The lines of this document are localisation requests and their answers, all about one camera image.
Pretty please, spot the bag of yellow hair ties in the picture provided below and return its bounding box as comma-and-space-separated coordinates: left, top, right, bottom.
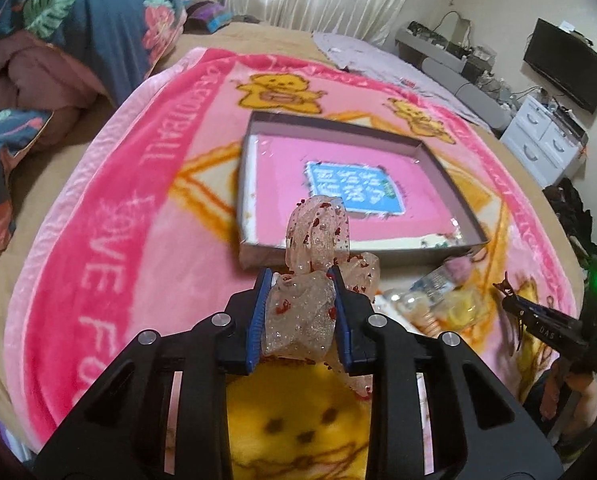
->
383, 287, 486, 337

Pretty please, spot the pink teddy bear blanket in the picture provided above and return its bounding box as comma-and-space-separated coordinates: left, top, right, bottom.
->
16, 49, 553, 479

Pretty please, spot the sheer red-dotted ribbon bow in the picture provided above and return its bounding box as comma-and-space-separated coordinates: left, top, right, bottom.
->
262, 195, 381, 401

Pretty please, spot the blue card of hairpins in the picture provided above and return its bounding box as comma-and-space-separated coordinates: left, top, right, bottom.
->
410, 264, 460, 306

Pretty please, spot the black flat television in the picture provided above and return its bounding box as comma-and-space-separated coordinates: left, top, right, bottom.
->
523, 18, 597, 114

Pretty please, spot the grey cardboard box tray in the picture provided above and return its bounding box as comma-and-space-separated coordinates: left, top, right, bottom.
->
238, 112, 488, 269

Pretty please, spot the white drawer cabinet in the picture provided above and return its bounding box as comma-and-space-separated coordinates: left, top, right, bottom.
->
500, 96, 588, 188

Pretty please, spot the lavender bed sheet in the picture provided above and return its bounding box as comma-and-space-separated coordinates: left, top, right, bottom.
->
311, 32, 490, 131

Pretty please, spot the grey curved bed footboard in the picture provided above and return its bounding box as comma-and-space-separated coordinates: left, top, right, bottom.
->
395, 27, 512, 133

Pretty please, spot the pink fuzzy pompom hair tie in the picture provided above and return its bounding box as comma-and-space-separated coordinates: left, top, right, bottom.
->
442, 254, 475, 281

